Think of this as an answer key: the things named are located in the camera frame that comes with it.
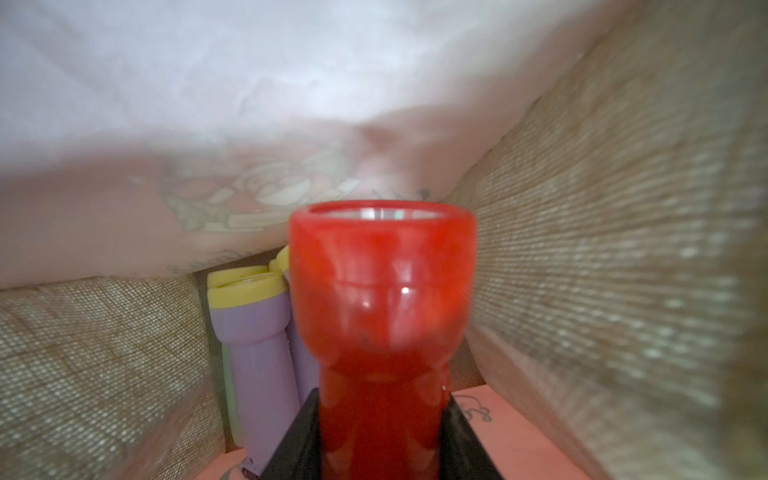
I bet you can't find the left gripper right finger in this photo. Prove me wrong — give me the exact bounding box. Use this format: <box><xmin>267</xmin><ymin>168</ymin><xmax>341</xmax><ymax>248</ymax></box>
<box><xmin>440</xmin><ymin>395</ymin><xmax>503</xmax><ymax>480</ymax></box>

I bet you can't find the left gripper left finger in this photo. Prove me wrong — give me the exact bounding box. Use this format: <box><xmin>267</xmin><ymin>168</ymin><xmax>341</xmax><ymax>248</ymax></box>
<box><xmin>260</xmin><ymin>388</ymin><xmax>321</xmax><ymax>480</ymax></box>

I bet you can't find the purple flashlight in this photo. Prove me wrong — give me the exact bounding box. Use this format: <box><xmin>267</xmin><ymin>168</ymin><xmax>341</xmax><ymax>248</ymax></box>
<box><xmin>207</xmin><ymin>267</ymin><xmax>300</xmax><ymax>479</ymax></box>
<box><xmin>269</xmin><ymin>246</ymin><xmax>320</xmax><ymax>404</ymax></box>

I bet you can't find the red flashlight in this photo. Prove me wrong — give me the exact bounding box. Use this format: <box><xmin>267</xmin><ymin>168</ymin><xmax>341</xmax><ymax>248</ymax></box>
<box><xmin>289</xmin><ymin>200</ymin><xmax>478</xmax><ymax>479</ymax></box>

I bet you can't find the red jute tote bag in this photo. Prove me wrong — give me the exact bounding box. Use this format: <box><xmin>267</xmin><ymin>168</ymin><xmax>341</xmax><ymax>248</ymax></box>
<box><xmin>1</xmin><ymin>1</ymin><xmax>767</xmax><ymax>479</ymax></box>

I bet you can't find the pale green flashlight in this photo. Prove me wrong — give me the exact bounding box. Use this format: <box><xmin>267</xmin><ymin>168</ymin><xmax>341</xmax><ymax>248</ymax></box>
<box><xmin>221</xmin><ymin>345</ymin><xmax>244</xmax><ymax>448</ymax></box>

